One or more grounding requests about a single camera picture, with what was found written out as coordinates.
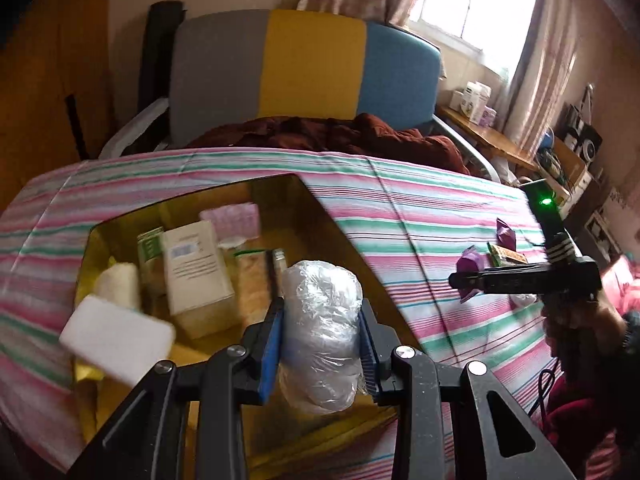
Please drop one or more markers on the striped bed sheet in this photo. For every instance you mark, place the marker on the striped bed sheet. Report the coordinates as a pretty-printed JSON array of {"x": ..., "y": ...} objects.
[{"x": 425, "y": 200}]

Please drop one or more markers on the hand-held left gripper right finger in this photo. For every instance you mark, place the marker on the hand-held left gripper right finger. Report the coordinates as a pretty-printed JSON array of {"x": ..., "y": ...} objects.
[{"x": 367, "y": 360}]

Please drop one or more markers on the person's right hand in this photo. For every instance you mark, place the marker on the person's right hand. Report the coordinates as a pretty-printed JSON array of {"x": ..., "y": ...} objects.
[{"x": 607, "y": 325}]

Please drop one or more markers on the grey yellow blue chair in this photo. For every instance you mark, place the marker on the grey yellow blue chair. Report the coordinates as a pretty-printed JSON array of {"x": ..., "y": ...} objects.
[{"x": 220, "y": 75}]

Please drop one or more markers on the rolled white sock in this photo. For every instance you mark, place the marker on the rolled white sock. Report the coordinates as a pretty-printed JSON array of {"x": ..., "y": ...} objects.
[{"x": 120, "y": 282}]

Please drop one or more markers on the pink packet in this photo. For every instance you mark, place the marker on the pink packet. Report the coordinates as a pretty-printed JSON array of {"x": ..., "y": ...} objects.
[{"x": 232, "y": 220}]

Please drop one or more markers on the white carton box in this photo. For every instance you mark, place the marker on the white carton box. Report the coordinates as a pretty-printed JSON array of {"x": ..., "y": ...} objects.
[{"x": 197, "y": 280}]

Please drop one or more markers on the black patterned bag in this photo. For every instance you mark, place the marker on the black patterned bag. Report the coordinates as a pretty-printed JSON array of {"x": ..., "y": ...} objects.
[{"x": 582, "y": 135}]

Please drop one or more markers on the small upright tube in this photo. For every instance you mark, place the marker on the small upright tube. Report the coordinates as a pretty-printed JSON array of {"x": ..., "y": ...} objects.
[{"x": 278, "y": 262}]

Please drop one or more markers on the bright window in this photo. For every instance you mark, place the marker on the bright window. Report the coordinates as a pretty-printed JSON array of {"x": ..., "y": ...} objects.
[{"x": 475, "y": 5}]

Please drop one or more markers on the brown zip bag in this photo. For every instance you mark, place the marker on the brown zip bag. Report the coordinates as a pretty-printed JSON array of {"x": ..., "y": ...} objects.
[{"x": 252, "y": 280}]

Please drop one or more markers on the green white small box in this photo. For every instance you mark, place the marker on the green white small box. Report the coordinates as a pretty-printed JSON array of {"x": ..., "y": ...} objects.
[{"x": 150, "y": 255}]

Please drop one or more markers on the dark red jacket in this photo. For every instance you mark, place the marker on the dark red jacket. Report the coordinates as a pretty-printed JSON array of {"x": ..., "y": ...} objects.
[{"x": 350, "y": 135}]

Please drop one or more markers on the purple candy wrapper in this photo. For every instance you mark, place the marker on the purple candy wrapper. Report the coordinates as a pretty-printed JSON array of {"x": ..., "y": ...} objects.
[
  {"x": 470, "y": 260},
  {"x": 505, "y": 232}
]

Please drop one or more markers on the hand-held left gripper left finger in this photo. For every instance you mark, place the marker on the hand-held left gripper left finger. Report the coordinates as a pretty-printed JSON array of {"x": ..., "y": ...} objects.
[{"x": 272, "y": 355}]

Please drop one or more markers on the wooden cabinet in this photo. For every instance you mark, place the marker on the wooden cabinet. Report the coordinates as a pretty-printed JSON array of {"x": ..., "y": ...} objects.
[{"x": 40, "y": 85}]

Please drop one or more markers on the lilac box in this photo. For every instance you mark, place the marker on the lilac box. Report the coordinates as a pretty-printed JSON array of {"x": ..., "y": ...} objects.
[{"x": 487, "y": 117}]

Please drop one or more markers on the open cardboard box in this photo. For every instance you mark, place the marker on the open cardboard box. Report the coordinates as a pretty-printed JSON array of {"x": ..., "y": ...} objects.
[{"x": 570, "y": 170}]

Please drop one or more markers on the red cloth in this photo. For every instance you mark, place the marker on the red cloth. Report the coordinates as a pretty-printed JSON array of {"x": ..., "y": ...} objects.
[{"x": 585, "y": 430}]

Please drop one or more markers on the gold tin box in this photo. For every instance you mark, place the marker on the gold tin box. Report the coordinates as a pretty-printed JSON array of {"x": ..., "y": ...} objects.
[{"x": 320, "y": 230}]

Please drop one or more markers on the white printed box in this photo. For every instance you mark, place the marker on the white printed box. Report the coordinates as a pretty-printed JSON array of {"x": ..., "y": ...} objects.
[{"x": 477, "y": 100}]

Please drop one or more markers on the plastic-wrapped white roll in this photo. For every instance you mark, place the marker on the plastic-wrapped white roll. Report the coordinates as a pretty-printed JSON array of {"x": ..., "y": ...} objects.
[{"x": 320, "y": 330}]

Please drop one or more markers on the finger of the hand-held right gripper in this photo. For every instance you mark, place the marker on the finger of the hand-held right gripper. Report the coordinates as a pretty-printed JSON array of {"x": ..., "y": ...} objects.
[{"x": 500, "y": 280}]

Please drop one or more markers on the pink cloth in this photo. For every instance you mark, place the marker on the pink cloth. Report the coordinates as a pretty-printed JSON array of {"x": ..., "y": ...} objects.
[{"x": 620, "y": 275}]

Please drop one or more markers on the white sponge block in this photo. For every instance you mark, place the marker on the white sponge block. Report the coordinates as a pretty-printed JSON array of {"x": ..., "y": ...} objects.
[{"x": 115, "y": 340}]

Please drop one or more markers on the small printed packet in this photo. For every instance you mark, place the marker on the small printed packet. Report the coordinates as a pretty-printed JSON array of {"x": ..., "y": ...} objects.
[{"x": 507, "y": 255}]

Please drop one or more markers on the clear plastic wrapper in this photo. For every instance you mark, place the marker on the clear plastic wrapper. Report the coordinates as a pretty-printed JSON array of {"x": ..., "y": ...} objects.
[{"x": 524, "y": 300}]

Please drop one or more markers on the wooden side desk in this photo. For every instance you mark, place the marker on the wooden side desk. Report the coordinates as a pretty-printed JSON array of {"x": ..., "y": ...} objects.
[{"x": 490, "y": 137}]

